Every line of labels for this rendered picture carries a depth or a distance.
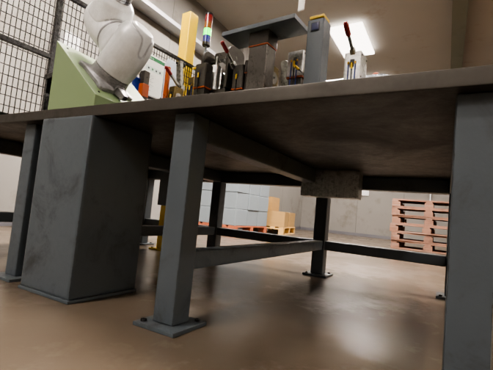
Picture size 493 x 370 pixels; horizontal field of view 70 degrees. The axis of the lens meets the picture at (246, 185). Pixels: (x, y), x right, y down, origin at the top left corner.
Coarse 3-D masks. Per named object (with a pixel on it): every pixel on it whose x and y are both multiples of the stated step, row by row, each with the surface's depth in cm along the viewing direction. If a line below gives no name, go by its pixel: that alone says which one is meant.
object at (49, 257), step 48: (48, 144) 136; (96, 144) 127; (144, 144) 147; (48, 192) 133; (96, 192) 128; (144, 192) 148; (48, 240) 129; (96, 240) 129; (48, 288) 126; (96, 288) 130
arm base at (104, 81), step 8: (80, 64) 141; (88, 64) 142; (96, 64) 139; (88, 72) 140; (96, 72) 139; (104, 72) 138; (96, 80) 138; (104, 80) 139; (112, 80) 140; (104, 88) 137; (112, 88) 141; (120, 88) 143; (120, 96) 142; (128, 96) 150
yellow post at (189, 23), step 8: (184, 16) 300; (192, 16) 299; (184, 24) 299; (192, 24) 299; (184, 32) 298; (192, 32) 300; (184, 40) 297; (192, 40) 300; (184, 48) 296; (192, 48) 300; (184, 56) 295; (192, 56) 300; (192, 64) 301; (184, 80) 294; (160, 216) 289; (160, 224) 288; (160, 240) 286; (152, 248) 284; (160, 248) 285
